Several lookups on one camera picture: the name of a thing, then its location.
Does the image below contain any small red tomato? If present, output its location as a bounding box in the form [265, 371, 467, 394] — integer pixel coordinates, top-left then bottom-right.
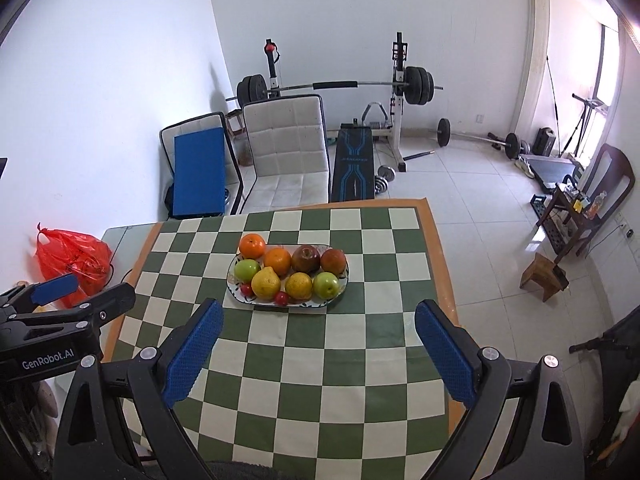
[273, 292, 290, 308]
[240, 284, 254, 297]

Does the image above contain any green apple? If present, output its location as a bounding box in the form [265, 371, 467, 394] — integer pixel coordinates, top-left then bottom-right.
[314, 272, 341, 300]
[233, 259, 262, 283]

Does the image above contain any orange fruit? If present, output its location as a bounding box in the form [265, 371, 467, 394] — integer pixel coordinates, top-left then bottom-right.
[238, 233, 266, 260]
[264, 247, 291, 278]

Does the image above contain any yellow lemon with tip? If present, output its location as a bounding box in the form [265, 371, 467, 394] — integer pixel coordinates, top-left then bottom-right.
[250, 266, 281, 301]

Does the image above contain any yellow speckled citrus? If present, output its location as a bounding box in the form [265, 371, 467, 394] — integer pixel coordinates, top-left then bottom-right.
[285, 272, 314, 301]

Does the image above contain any dark red apple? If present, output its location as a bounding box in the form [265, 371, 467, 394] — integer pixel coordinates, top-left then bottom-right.
[291, 244, 321, 275]

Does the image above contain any red-brown orange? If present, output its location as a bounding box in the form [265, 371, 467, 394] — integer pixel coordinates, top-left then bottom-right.
[320, 248, 347, 276]

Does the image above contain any red plastic bag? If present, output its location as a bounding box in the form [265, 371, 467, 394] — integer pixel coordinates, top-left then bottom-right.
[35, 226, 112, 309]

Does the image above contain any small wooden stool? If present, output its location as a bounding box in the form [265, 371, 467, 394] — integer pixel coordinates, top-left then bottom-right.
[520, 252, 570, 302]

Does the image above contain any blue folded mat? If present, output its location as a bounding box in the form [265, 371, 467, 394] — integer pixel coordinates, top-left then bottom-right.
[172, 127, 226, 218]

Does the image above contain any floral oval ceramic plate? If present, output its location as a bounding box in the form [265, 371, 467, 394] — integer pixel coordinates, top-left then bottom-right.
[227, 244, 349, 308]

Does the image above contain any green checkered tablecloth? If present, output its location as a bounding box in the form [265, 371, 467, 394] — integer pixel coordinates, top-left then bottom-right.
[107, 200, 454, 479]

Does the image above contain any dark wooden chair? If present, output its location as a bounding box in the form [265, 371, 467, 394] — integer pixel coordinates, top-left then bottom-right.
[530, 143, 636, 264]

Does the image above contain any white padded chair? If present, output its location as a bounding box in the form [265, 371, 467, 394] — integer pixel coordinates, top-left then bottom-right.
[243, 94, 331, 214]

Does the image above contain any weight bench black blue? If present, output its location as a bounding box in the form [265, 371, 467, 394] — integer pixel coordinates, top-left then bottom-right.
[330, 124, 374, 203]

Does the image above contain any barbell on floor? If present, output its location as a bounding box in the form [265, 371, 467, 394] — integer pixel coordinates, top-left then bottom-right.
[436, 118, 521, 159]

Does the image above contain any white squat rack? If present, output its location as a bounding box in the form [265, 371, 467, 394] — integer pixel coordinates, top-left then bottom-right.
[264, 32, 409, 172]

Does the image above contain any barbell on rack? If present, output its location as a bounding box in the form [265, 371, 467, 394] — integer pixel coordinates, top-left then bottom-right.
[227, 66, 444, 107]

